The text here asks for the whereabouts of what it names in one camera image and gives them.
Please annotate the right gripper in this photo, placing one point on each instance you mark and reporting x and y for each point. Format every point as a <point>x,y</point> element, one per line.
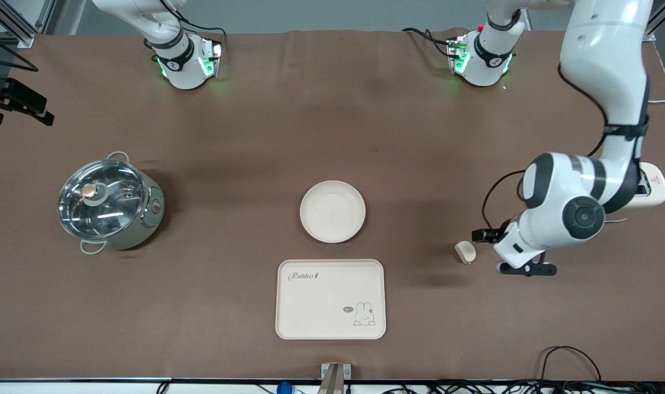
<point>3,94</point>

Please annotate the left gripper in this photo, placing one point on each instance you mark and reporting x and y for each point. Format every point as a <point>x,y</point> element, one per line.
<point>495,234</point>

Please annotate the small cream bun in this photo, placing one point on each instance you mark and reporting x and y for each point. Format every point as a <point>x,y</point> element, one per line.
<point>466,252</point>

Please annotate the round cream plate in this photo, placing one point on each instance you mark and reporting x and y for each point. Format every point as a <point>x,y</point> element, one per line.
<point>332,212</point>

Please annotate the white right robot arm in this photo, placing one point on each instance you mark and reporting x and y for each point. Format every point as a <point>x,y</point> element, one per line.
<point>184,71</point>

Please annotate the cream rabbit print tray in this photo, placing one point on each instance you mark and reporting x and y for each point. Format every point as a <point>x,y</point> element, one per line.
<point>327,301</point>

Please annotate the glass pot lid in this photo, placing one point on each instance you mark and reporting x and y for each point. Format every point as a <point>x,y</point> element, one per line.
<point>99,200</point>

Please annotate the brown table mat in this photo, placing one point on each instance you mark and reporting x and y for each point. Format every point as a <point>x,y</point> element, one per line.
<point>420,137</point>

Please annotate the steel cooking pot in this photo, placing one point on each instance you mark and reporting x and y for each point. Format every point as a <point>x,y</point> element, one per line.
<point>146,219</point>

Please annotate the cream two-slot toaster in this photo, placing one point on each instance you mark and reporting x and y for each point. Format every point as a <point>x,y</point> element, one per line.
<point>652,194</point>

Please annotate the small blue round object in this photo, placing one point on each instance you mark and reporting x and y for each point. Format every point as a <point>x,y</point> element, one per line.
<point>284,388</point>

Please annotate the aluminium frame profile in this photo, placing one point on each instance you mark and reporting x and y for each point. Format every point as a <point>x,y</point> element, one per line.
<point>658,22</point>
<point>15,30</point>

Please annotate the metal table bracket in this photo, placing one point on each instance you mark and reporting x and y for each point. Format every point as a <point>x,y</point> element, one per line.
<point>335,377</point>

